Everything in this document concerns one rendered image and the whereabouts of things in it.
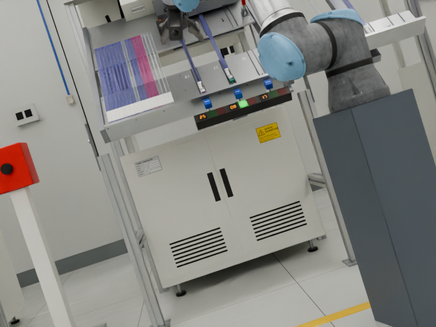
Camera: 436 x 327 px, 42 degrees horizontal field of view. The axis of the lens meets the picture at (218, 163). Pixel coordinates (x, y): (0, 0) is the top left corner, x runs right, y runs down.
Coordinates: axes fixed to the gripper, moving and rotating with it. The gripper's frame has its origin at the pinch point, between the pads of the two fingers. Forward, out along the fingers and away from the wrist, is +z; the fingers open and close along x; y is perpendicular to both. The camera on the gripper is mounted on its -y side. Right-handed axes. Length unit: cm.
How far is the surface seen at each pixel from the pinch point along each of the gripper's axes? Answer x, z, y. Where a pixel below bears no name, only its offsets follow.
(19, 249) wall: 146, 191, 6
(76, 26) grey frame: 50, 17, 32
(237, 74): -19.1, 4.9, -11.8
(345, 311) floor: -48, 10, -97
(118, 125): 21.8, 2.1, -32.6
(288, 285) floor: -32, 44, -77
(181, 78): 1.3, 6.7, -10.0
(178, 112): 1.5, 4.6, -27.2
